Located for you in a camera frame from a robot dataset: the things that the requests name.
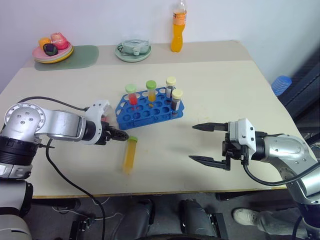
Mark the black table frame bar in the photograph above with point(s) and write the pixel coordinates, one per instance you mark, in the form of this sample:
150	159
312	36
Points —
250	196

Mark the long yellow tube green cap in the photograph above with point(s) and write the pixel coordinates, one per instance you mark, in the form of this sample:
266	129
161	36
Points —
130	155

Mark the green placemat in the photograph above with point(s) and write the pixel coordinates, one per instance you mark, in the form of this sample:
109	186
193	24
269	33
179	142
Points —
85	56

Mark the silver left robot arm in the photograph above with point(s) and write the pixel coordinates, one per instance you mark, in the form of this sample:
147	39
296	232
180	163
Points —
60	125

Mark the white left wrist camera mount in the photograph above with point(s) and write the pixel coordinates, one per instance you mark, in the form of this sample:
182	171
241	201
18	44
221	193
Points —
96	110

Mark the orange toy food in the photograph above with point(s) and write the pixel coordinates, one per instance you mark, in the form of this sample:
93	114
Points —
44	41

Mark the red test tube green cap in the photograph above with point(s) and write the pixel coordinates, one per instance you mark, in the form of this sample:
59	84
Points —
132	96

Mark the dark test tube cream cap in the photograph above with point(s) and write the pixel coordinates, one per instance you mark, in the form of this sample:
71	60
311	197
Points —
171	87
176	101

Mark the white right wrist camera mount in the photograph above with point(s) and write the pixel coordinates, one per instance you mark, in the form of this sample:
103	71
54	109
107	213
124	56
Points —
243	135

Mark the blue test tube rack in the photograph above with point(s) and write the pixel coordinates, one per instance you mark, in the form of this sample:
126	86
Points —
150	115

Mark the grey trouser leg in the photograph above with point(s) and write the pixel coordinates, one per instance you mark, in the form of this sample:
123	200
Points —
280	221

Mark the white shoe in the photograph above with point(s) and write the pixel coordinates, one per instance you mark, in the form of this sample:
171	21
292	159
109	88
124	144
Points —
246	216

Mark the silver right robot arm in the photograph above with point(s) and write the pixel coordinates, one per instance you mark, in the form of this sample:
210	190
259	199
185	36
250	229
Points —
287	148

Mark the dark purple toy fruit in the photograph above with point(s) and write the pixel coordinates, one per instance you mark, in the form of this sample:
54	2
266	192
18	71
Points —
50	49

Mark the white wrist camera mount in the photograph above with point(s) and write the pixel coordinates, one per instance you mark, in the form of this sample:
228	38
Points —
96	110
243	135

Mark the dark rounded shape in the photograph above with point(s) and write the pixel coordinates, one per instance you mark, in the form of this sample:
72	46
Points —
137	220
197	217

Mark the blue ribbed stack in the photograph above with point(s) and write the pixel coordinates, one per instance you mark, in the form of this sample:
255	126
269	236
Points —
282	85

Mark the black chair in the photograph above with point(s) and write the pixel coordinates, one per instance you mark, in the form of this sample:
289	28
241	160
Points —
305	95

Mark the stack of plates with food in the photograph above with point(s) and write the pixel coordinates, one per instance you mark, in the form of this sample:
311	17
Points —
67	55

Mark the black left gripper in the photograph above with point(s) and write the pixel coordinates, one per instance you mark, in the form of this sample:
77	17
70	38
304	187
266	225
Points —
105	137

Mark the short yellow tube green cap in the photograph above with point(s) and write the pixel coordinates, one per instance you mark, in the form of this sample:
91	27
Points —
151	91

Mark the pink plate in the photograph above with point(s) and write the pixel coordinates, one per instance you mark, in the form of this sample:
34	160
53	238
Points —
37	53

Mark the orange soda bottle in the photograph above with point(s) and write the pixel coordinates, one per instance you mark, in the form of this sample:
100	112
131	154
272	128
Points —
178	35

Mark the pink toy peach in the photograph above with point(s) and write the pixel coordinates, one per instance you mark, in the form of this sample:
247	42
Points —
60	40

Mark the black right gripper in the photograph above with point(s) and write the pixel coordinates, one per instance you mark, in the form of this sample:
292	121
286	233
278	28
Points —
232	155

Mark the light green plate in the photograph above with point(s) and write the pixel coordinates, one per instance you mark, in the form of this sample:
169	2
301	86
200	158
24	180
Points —
132	58

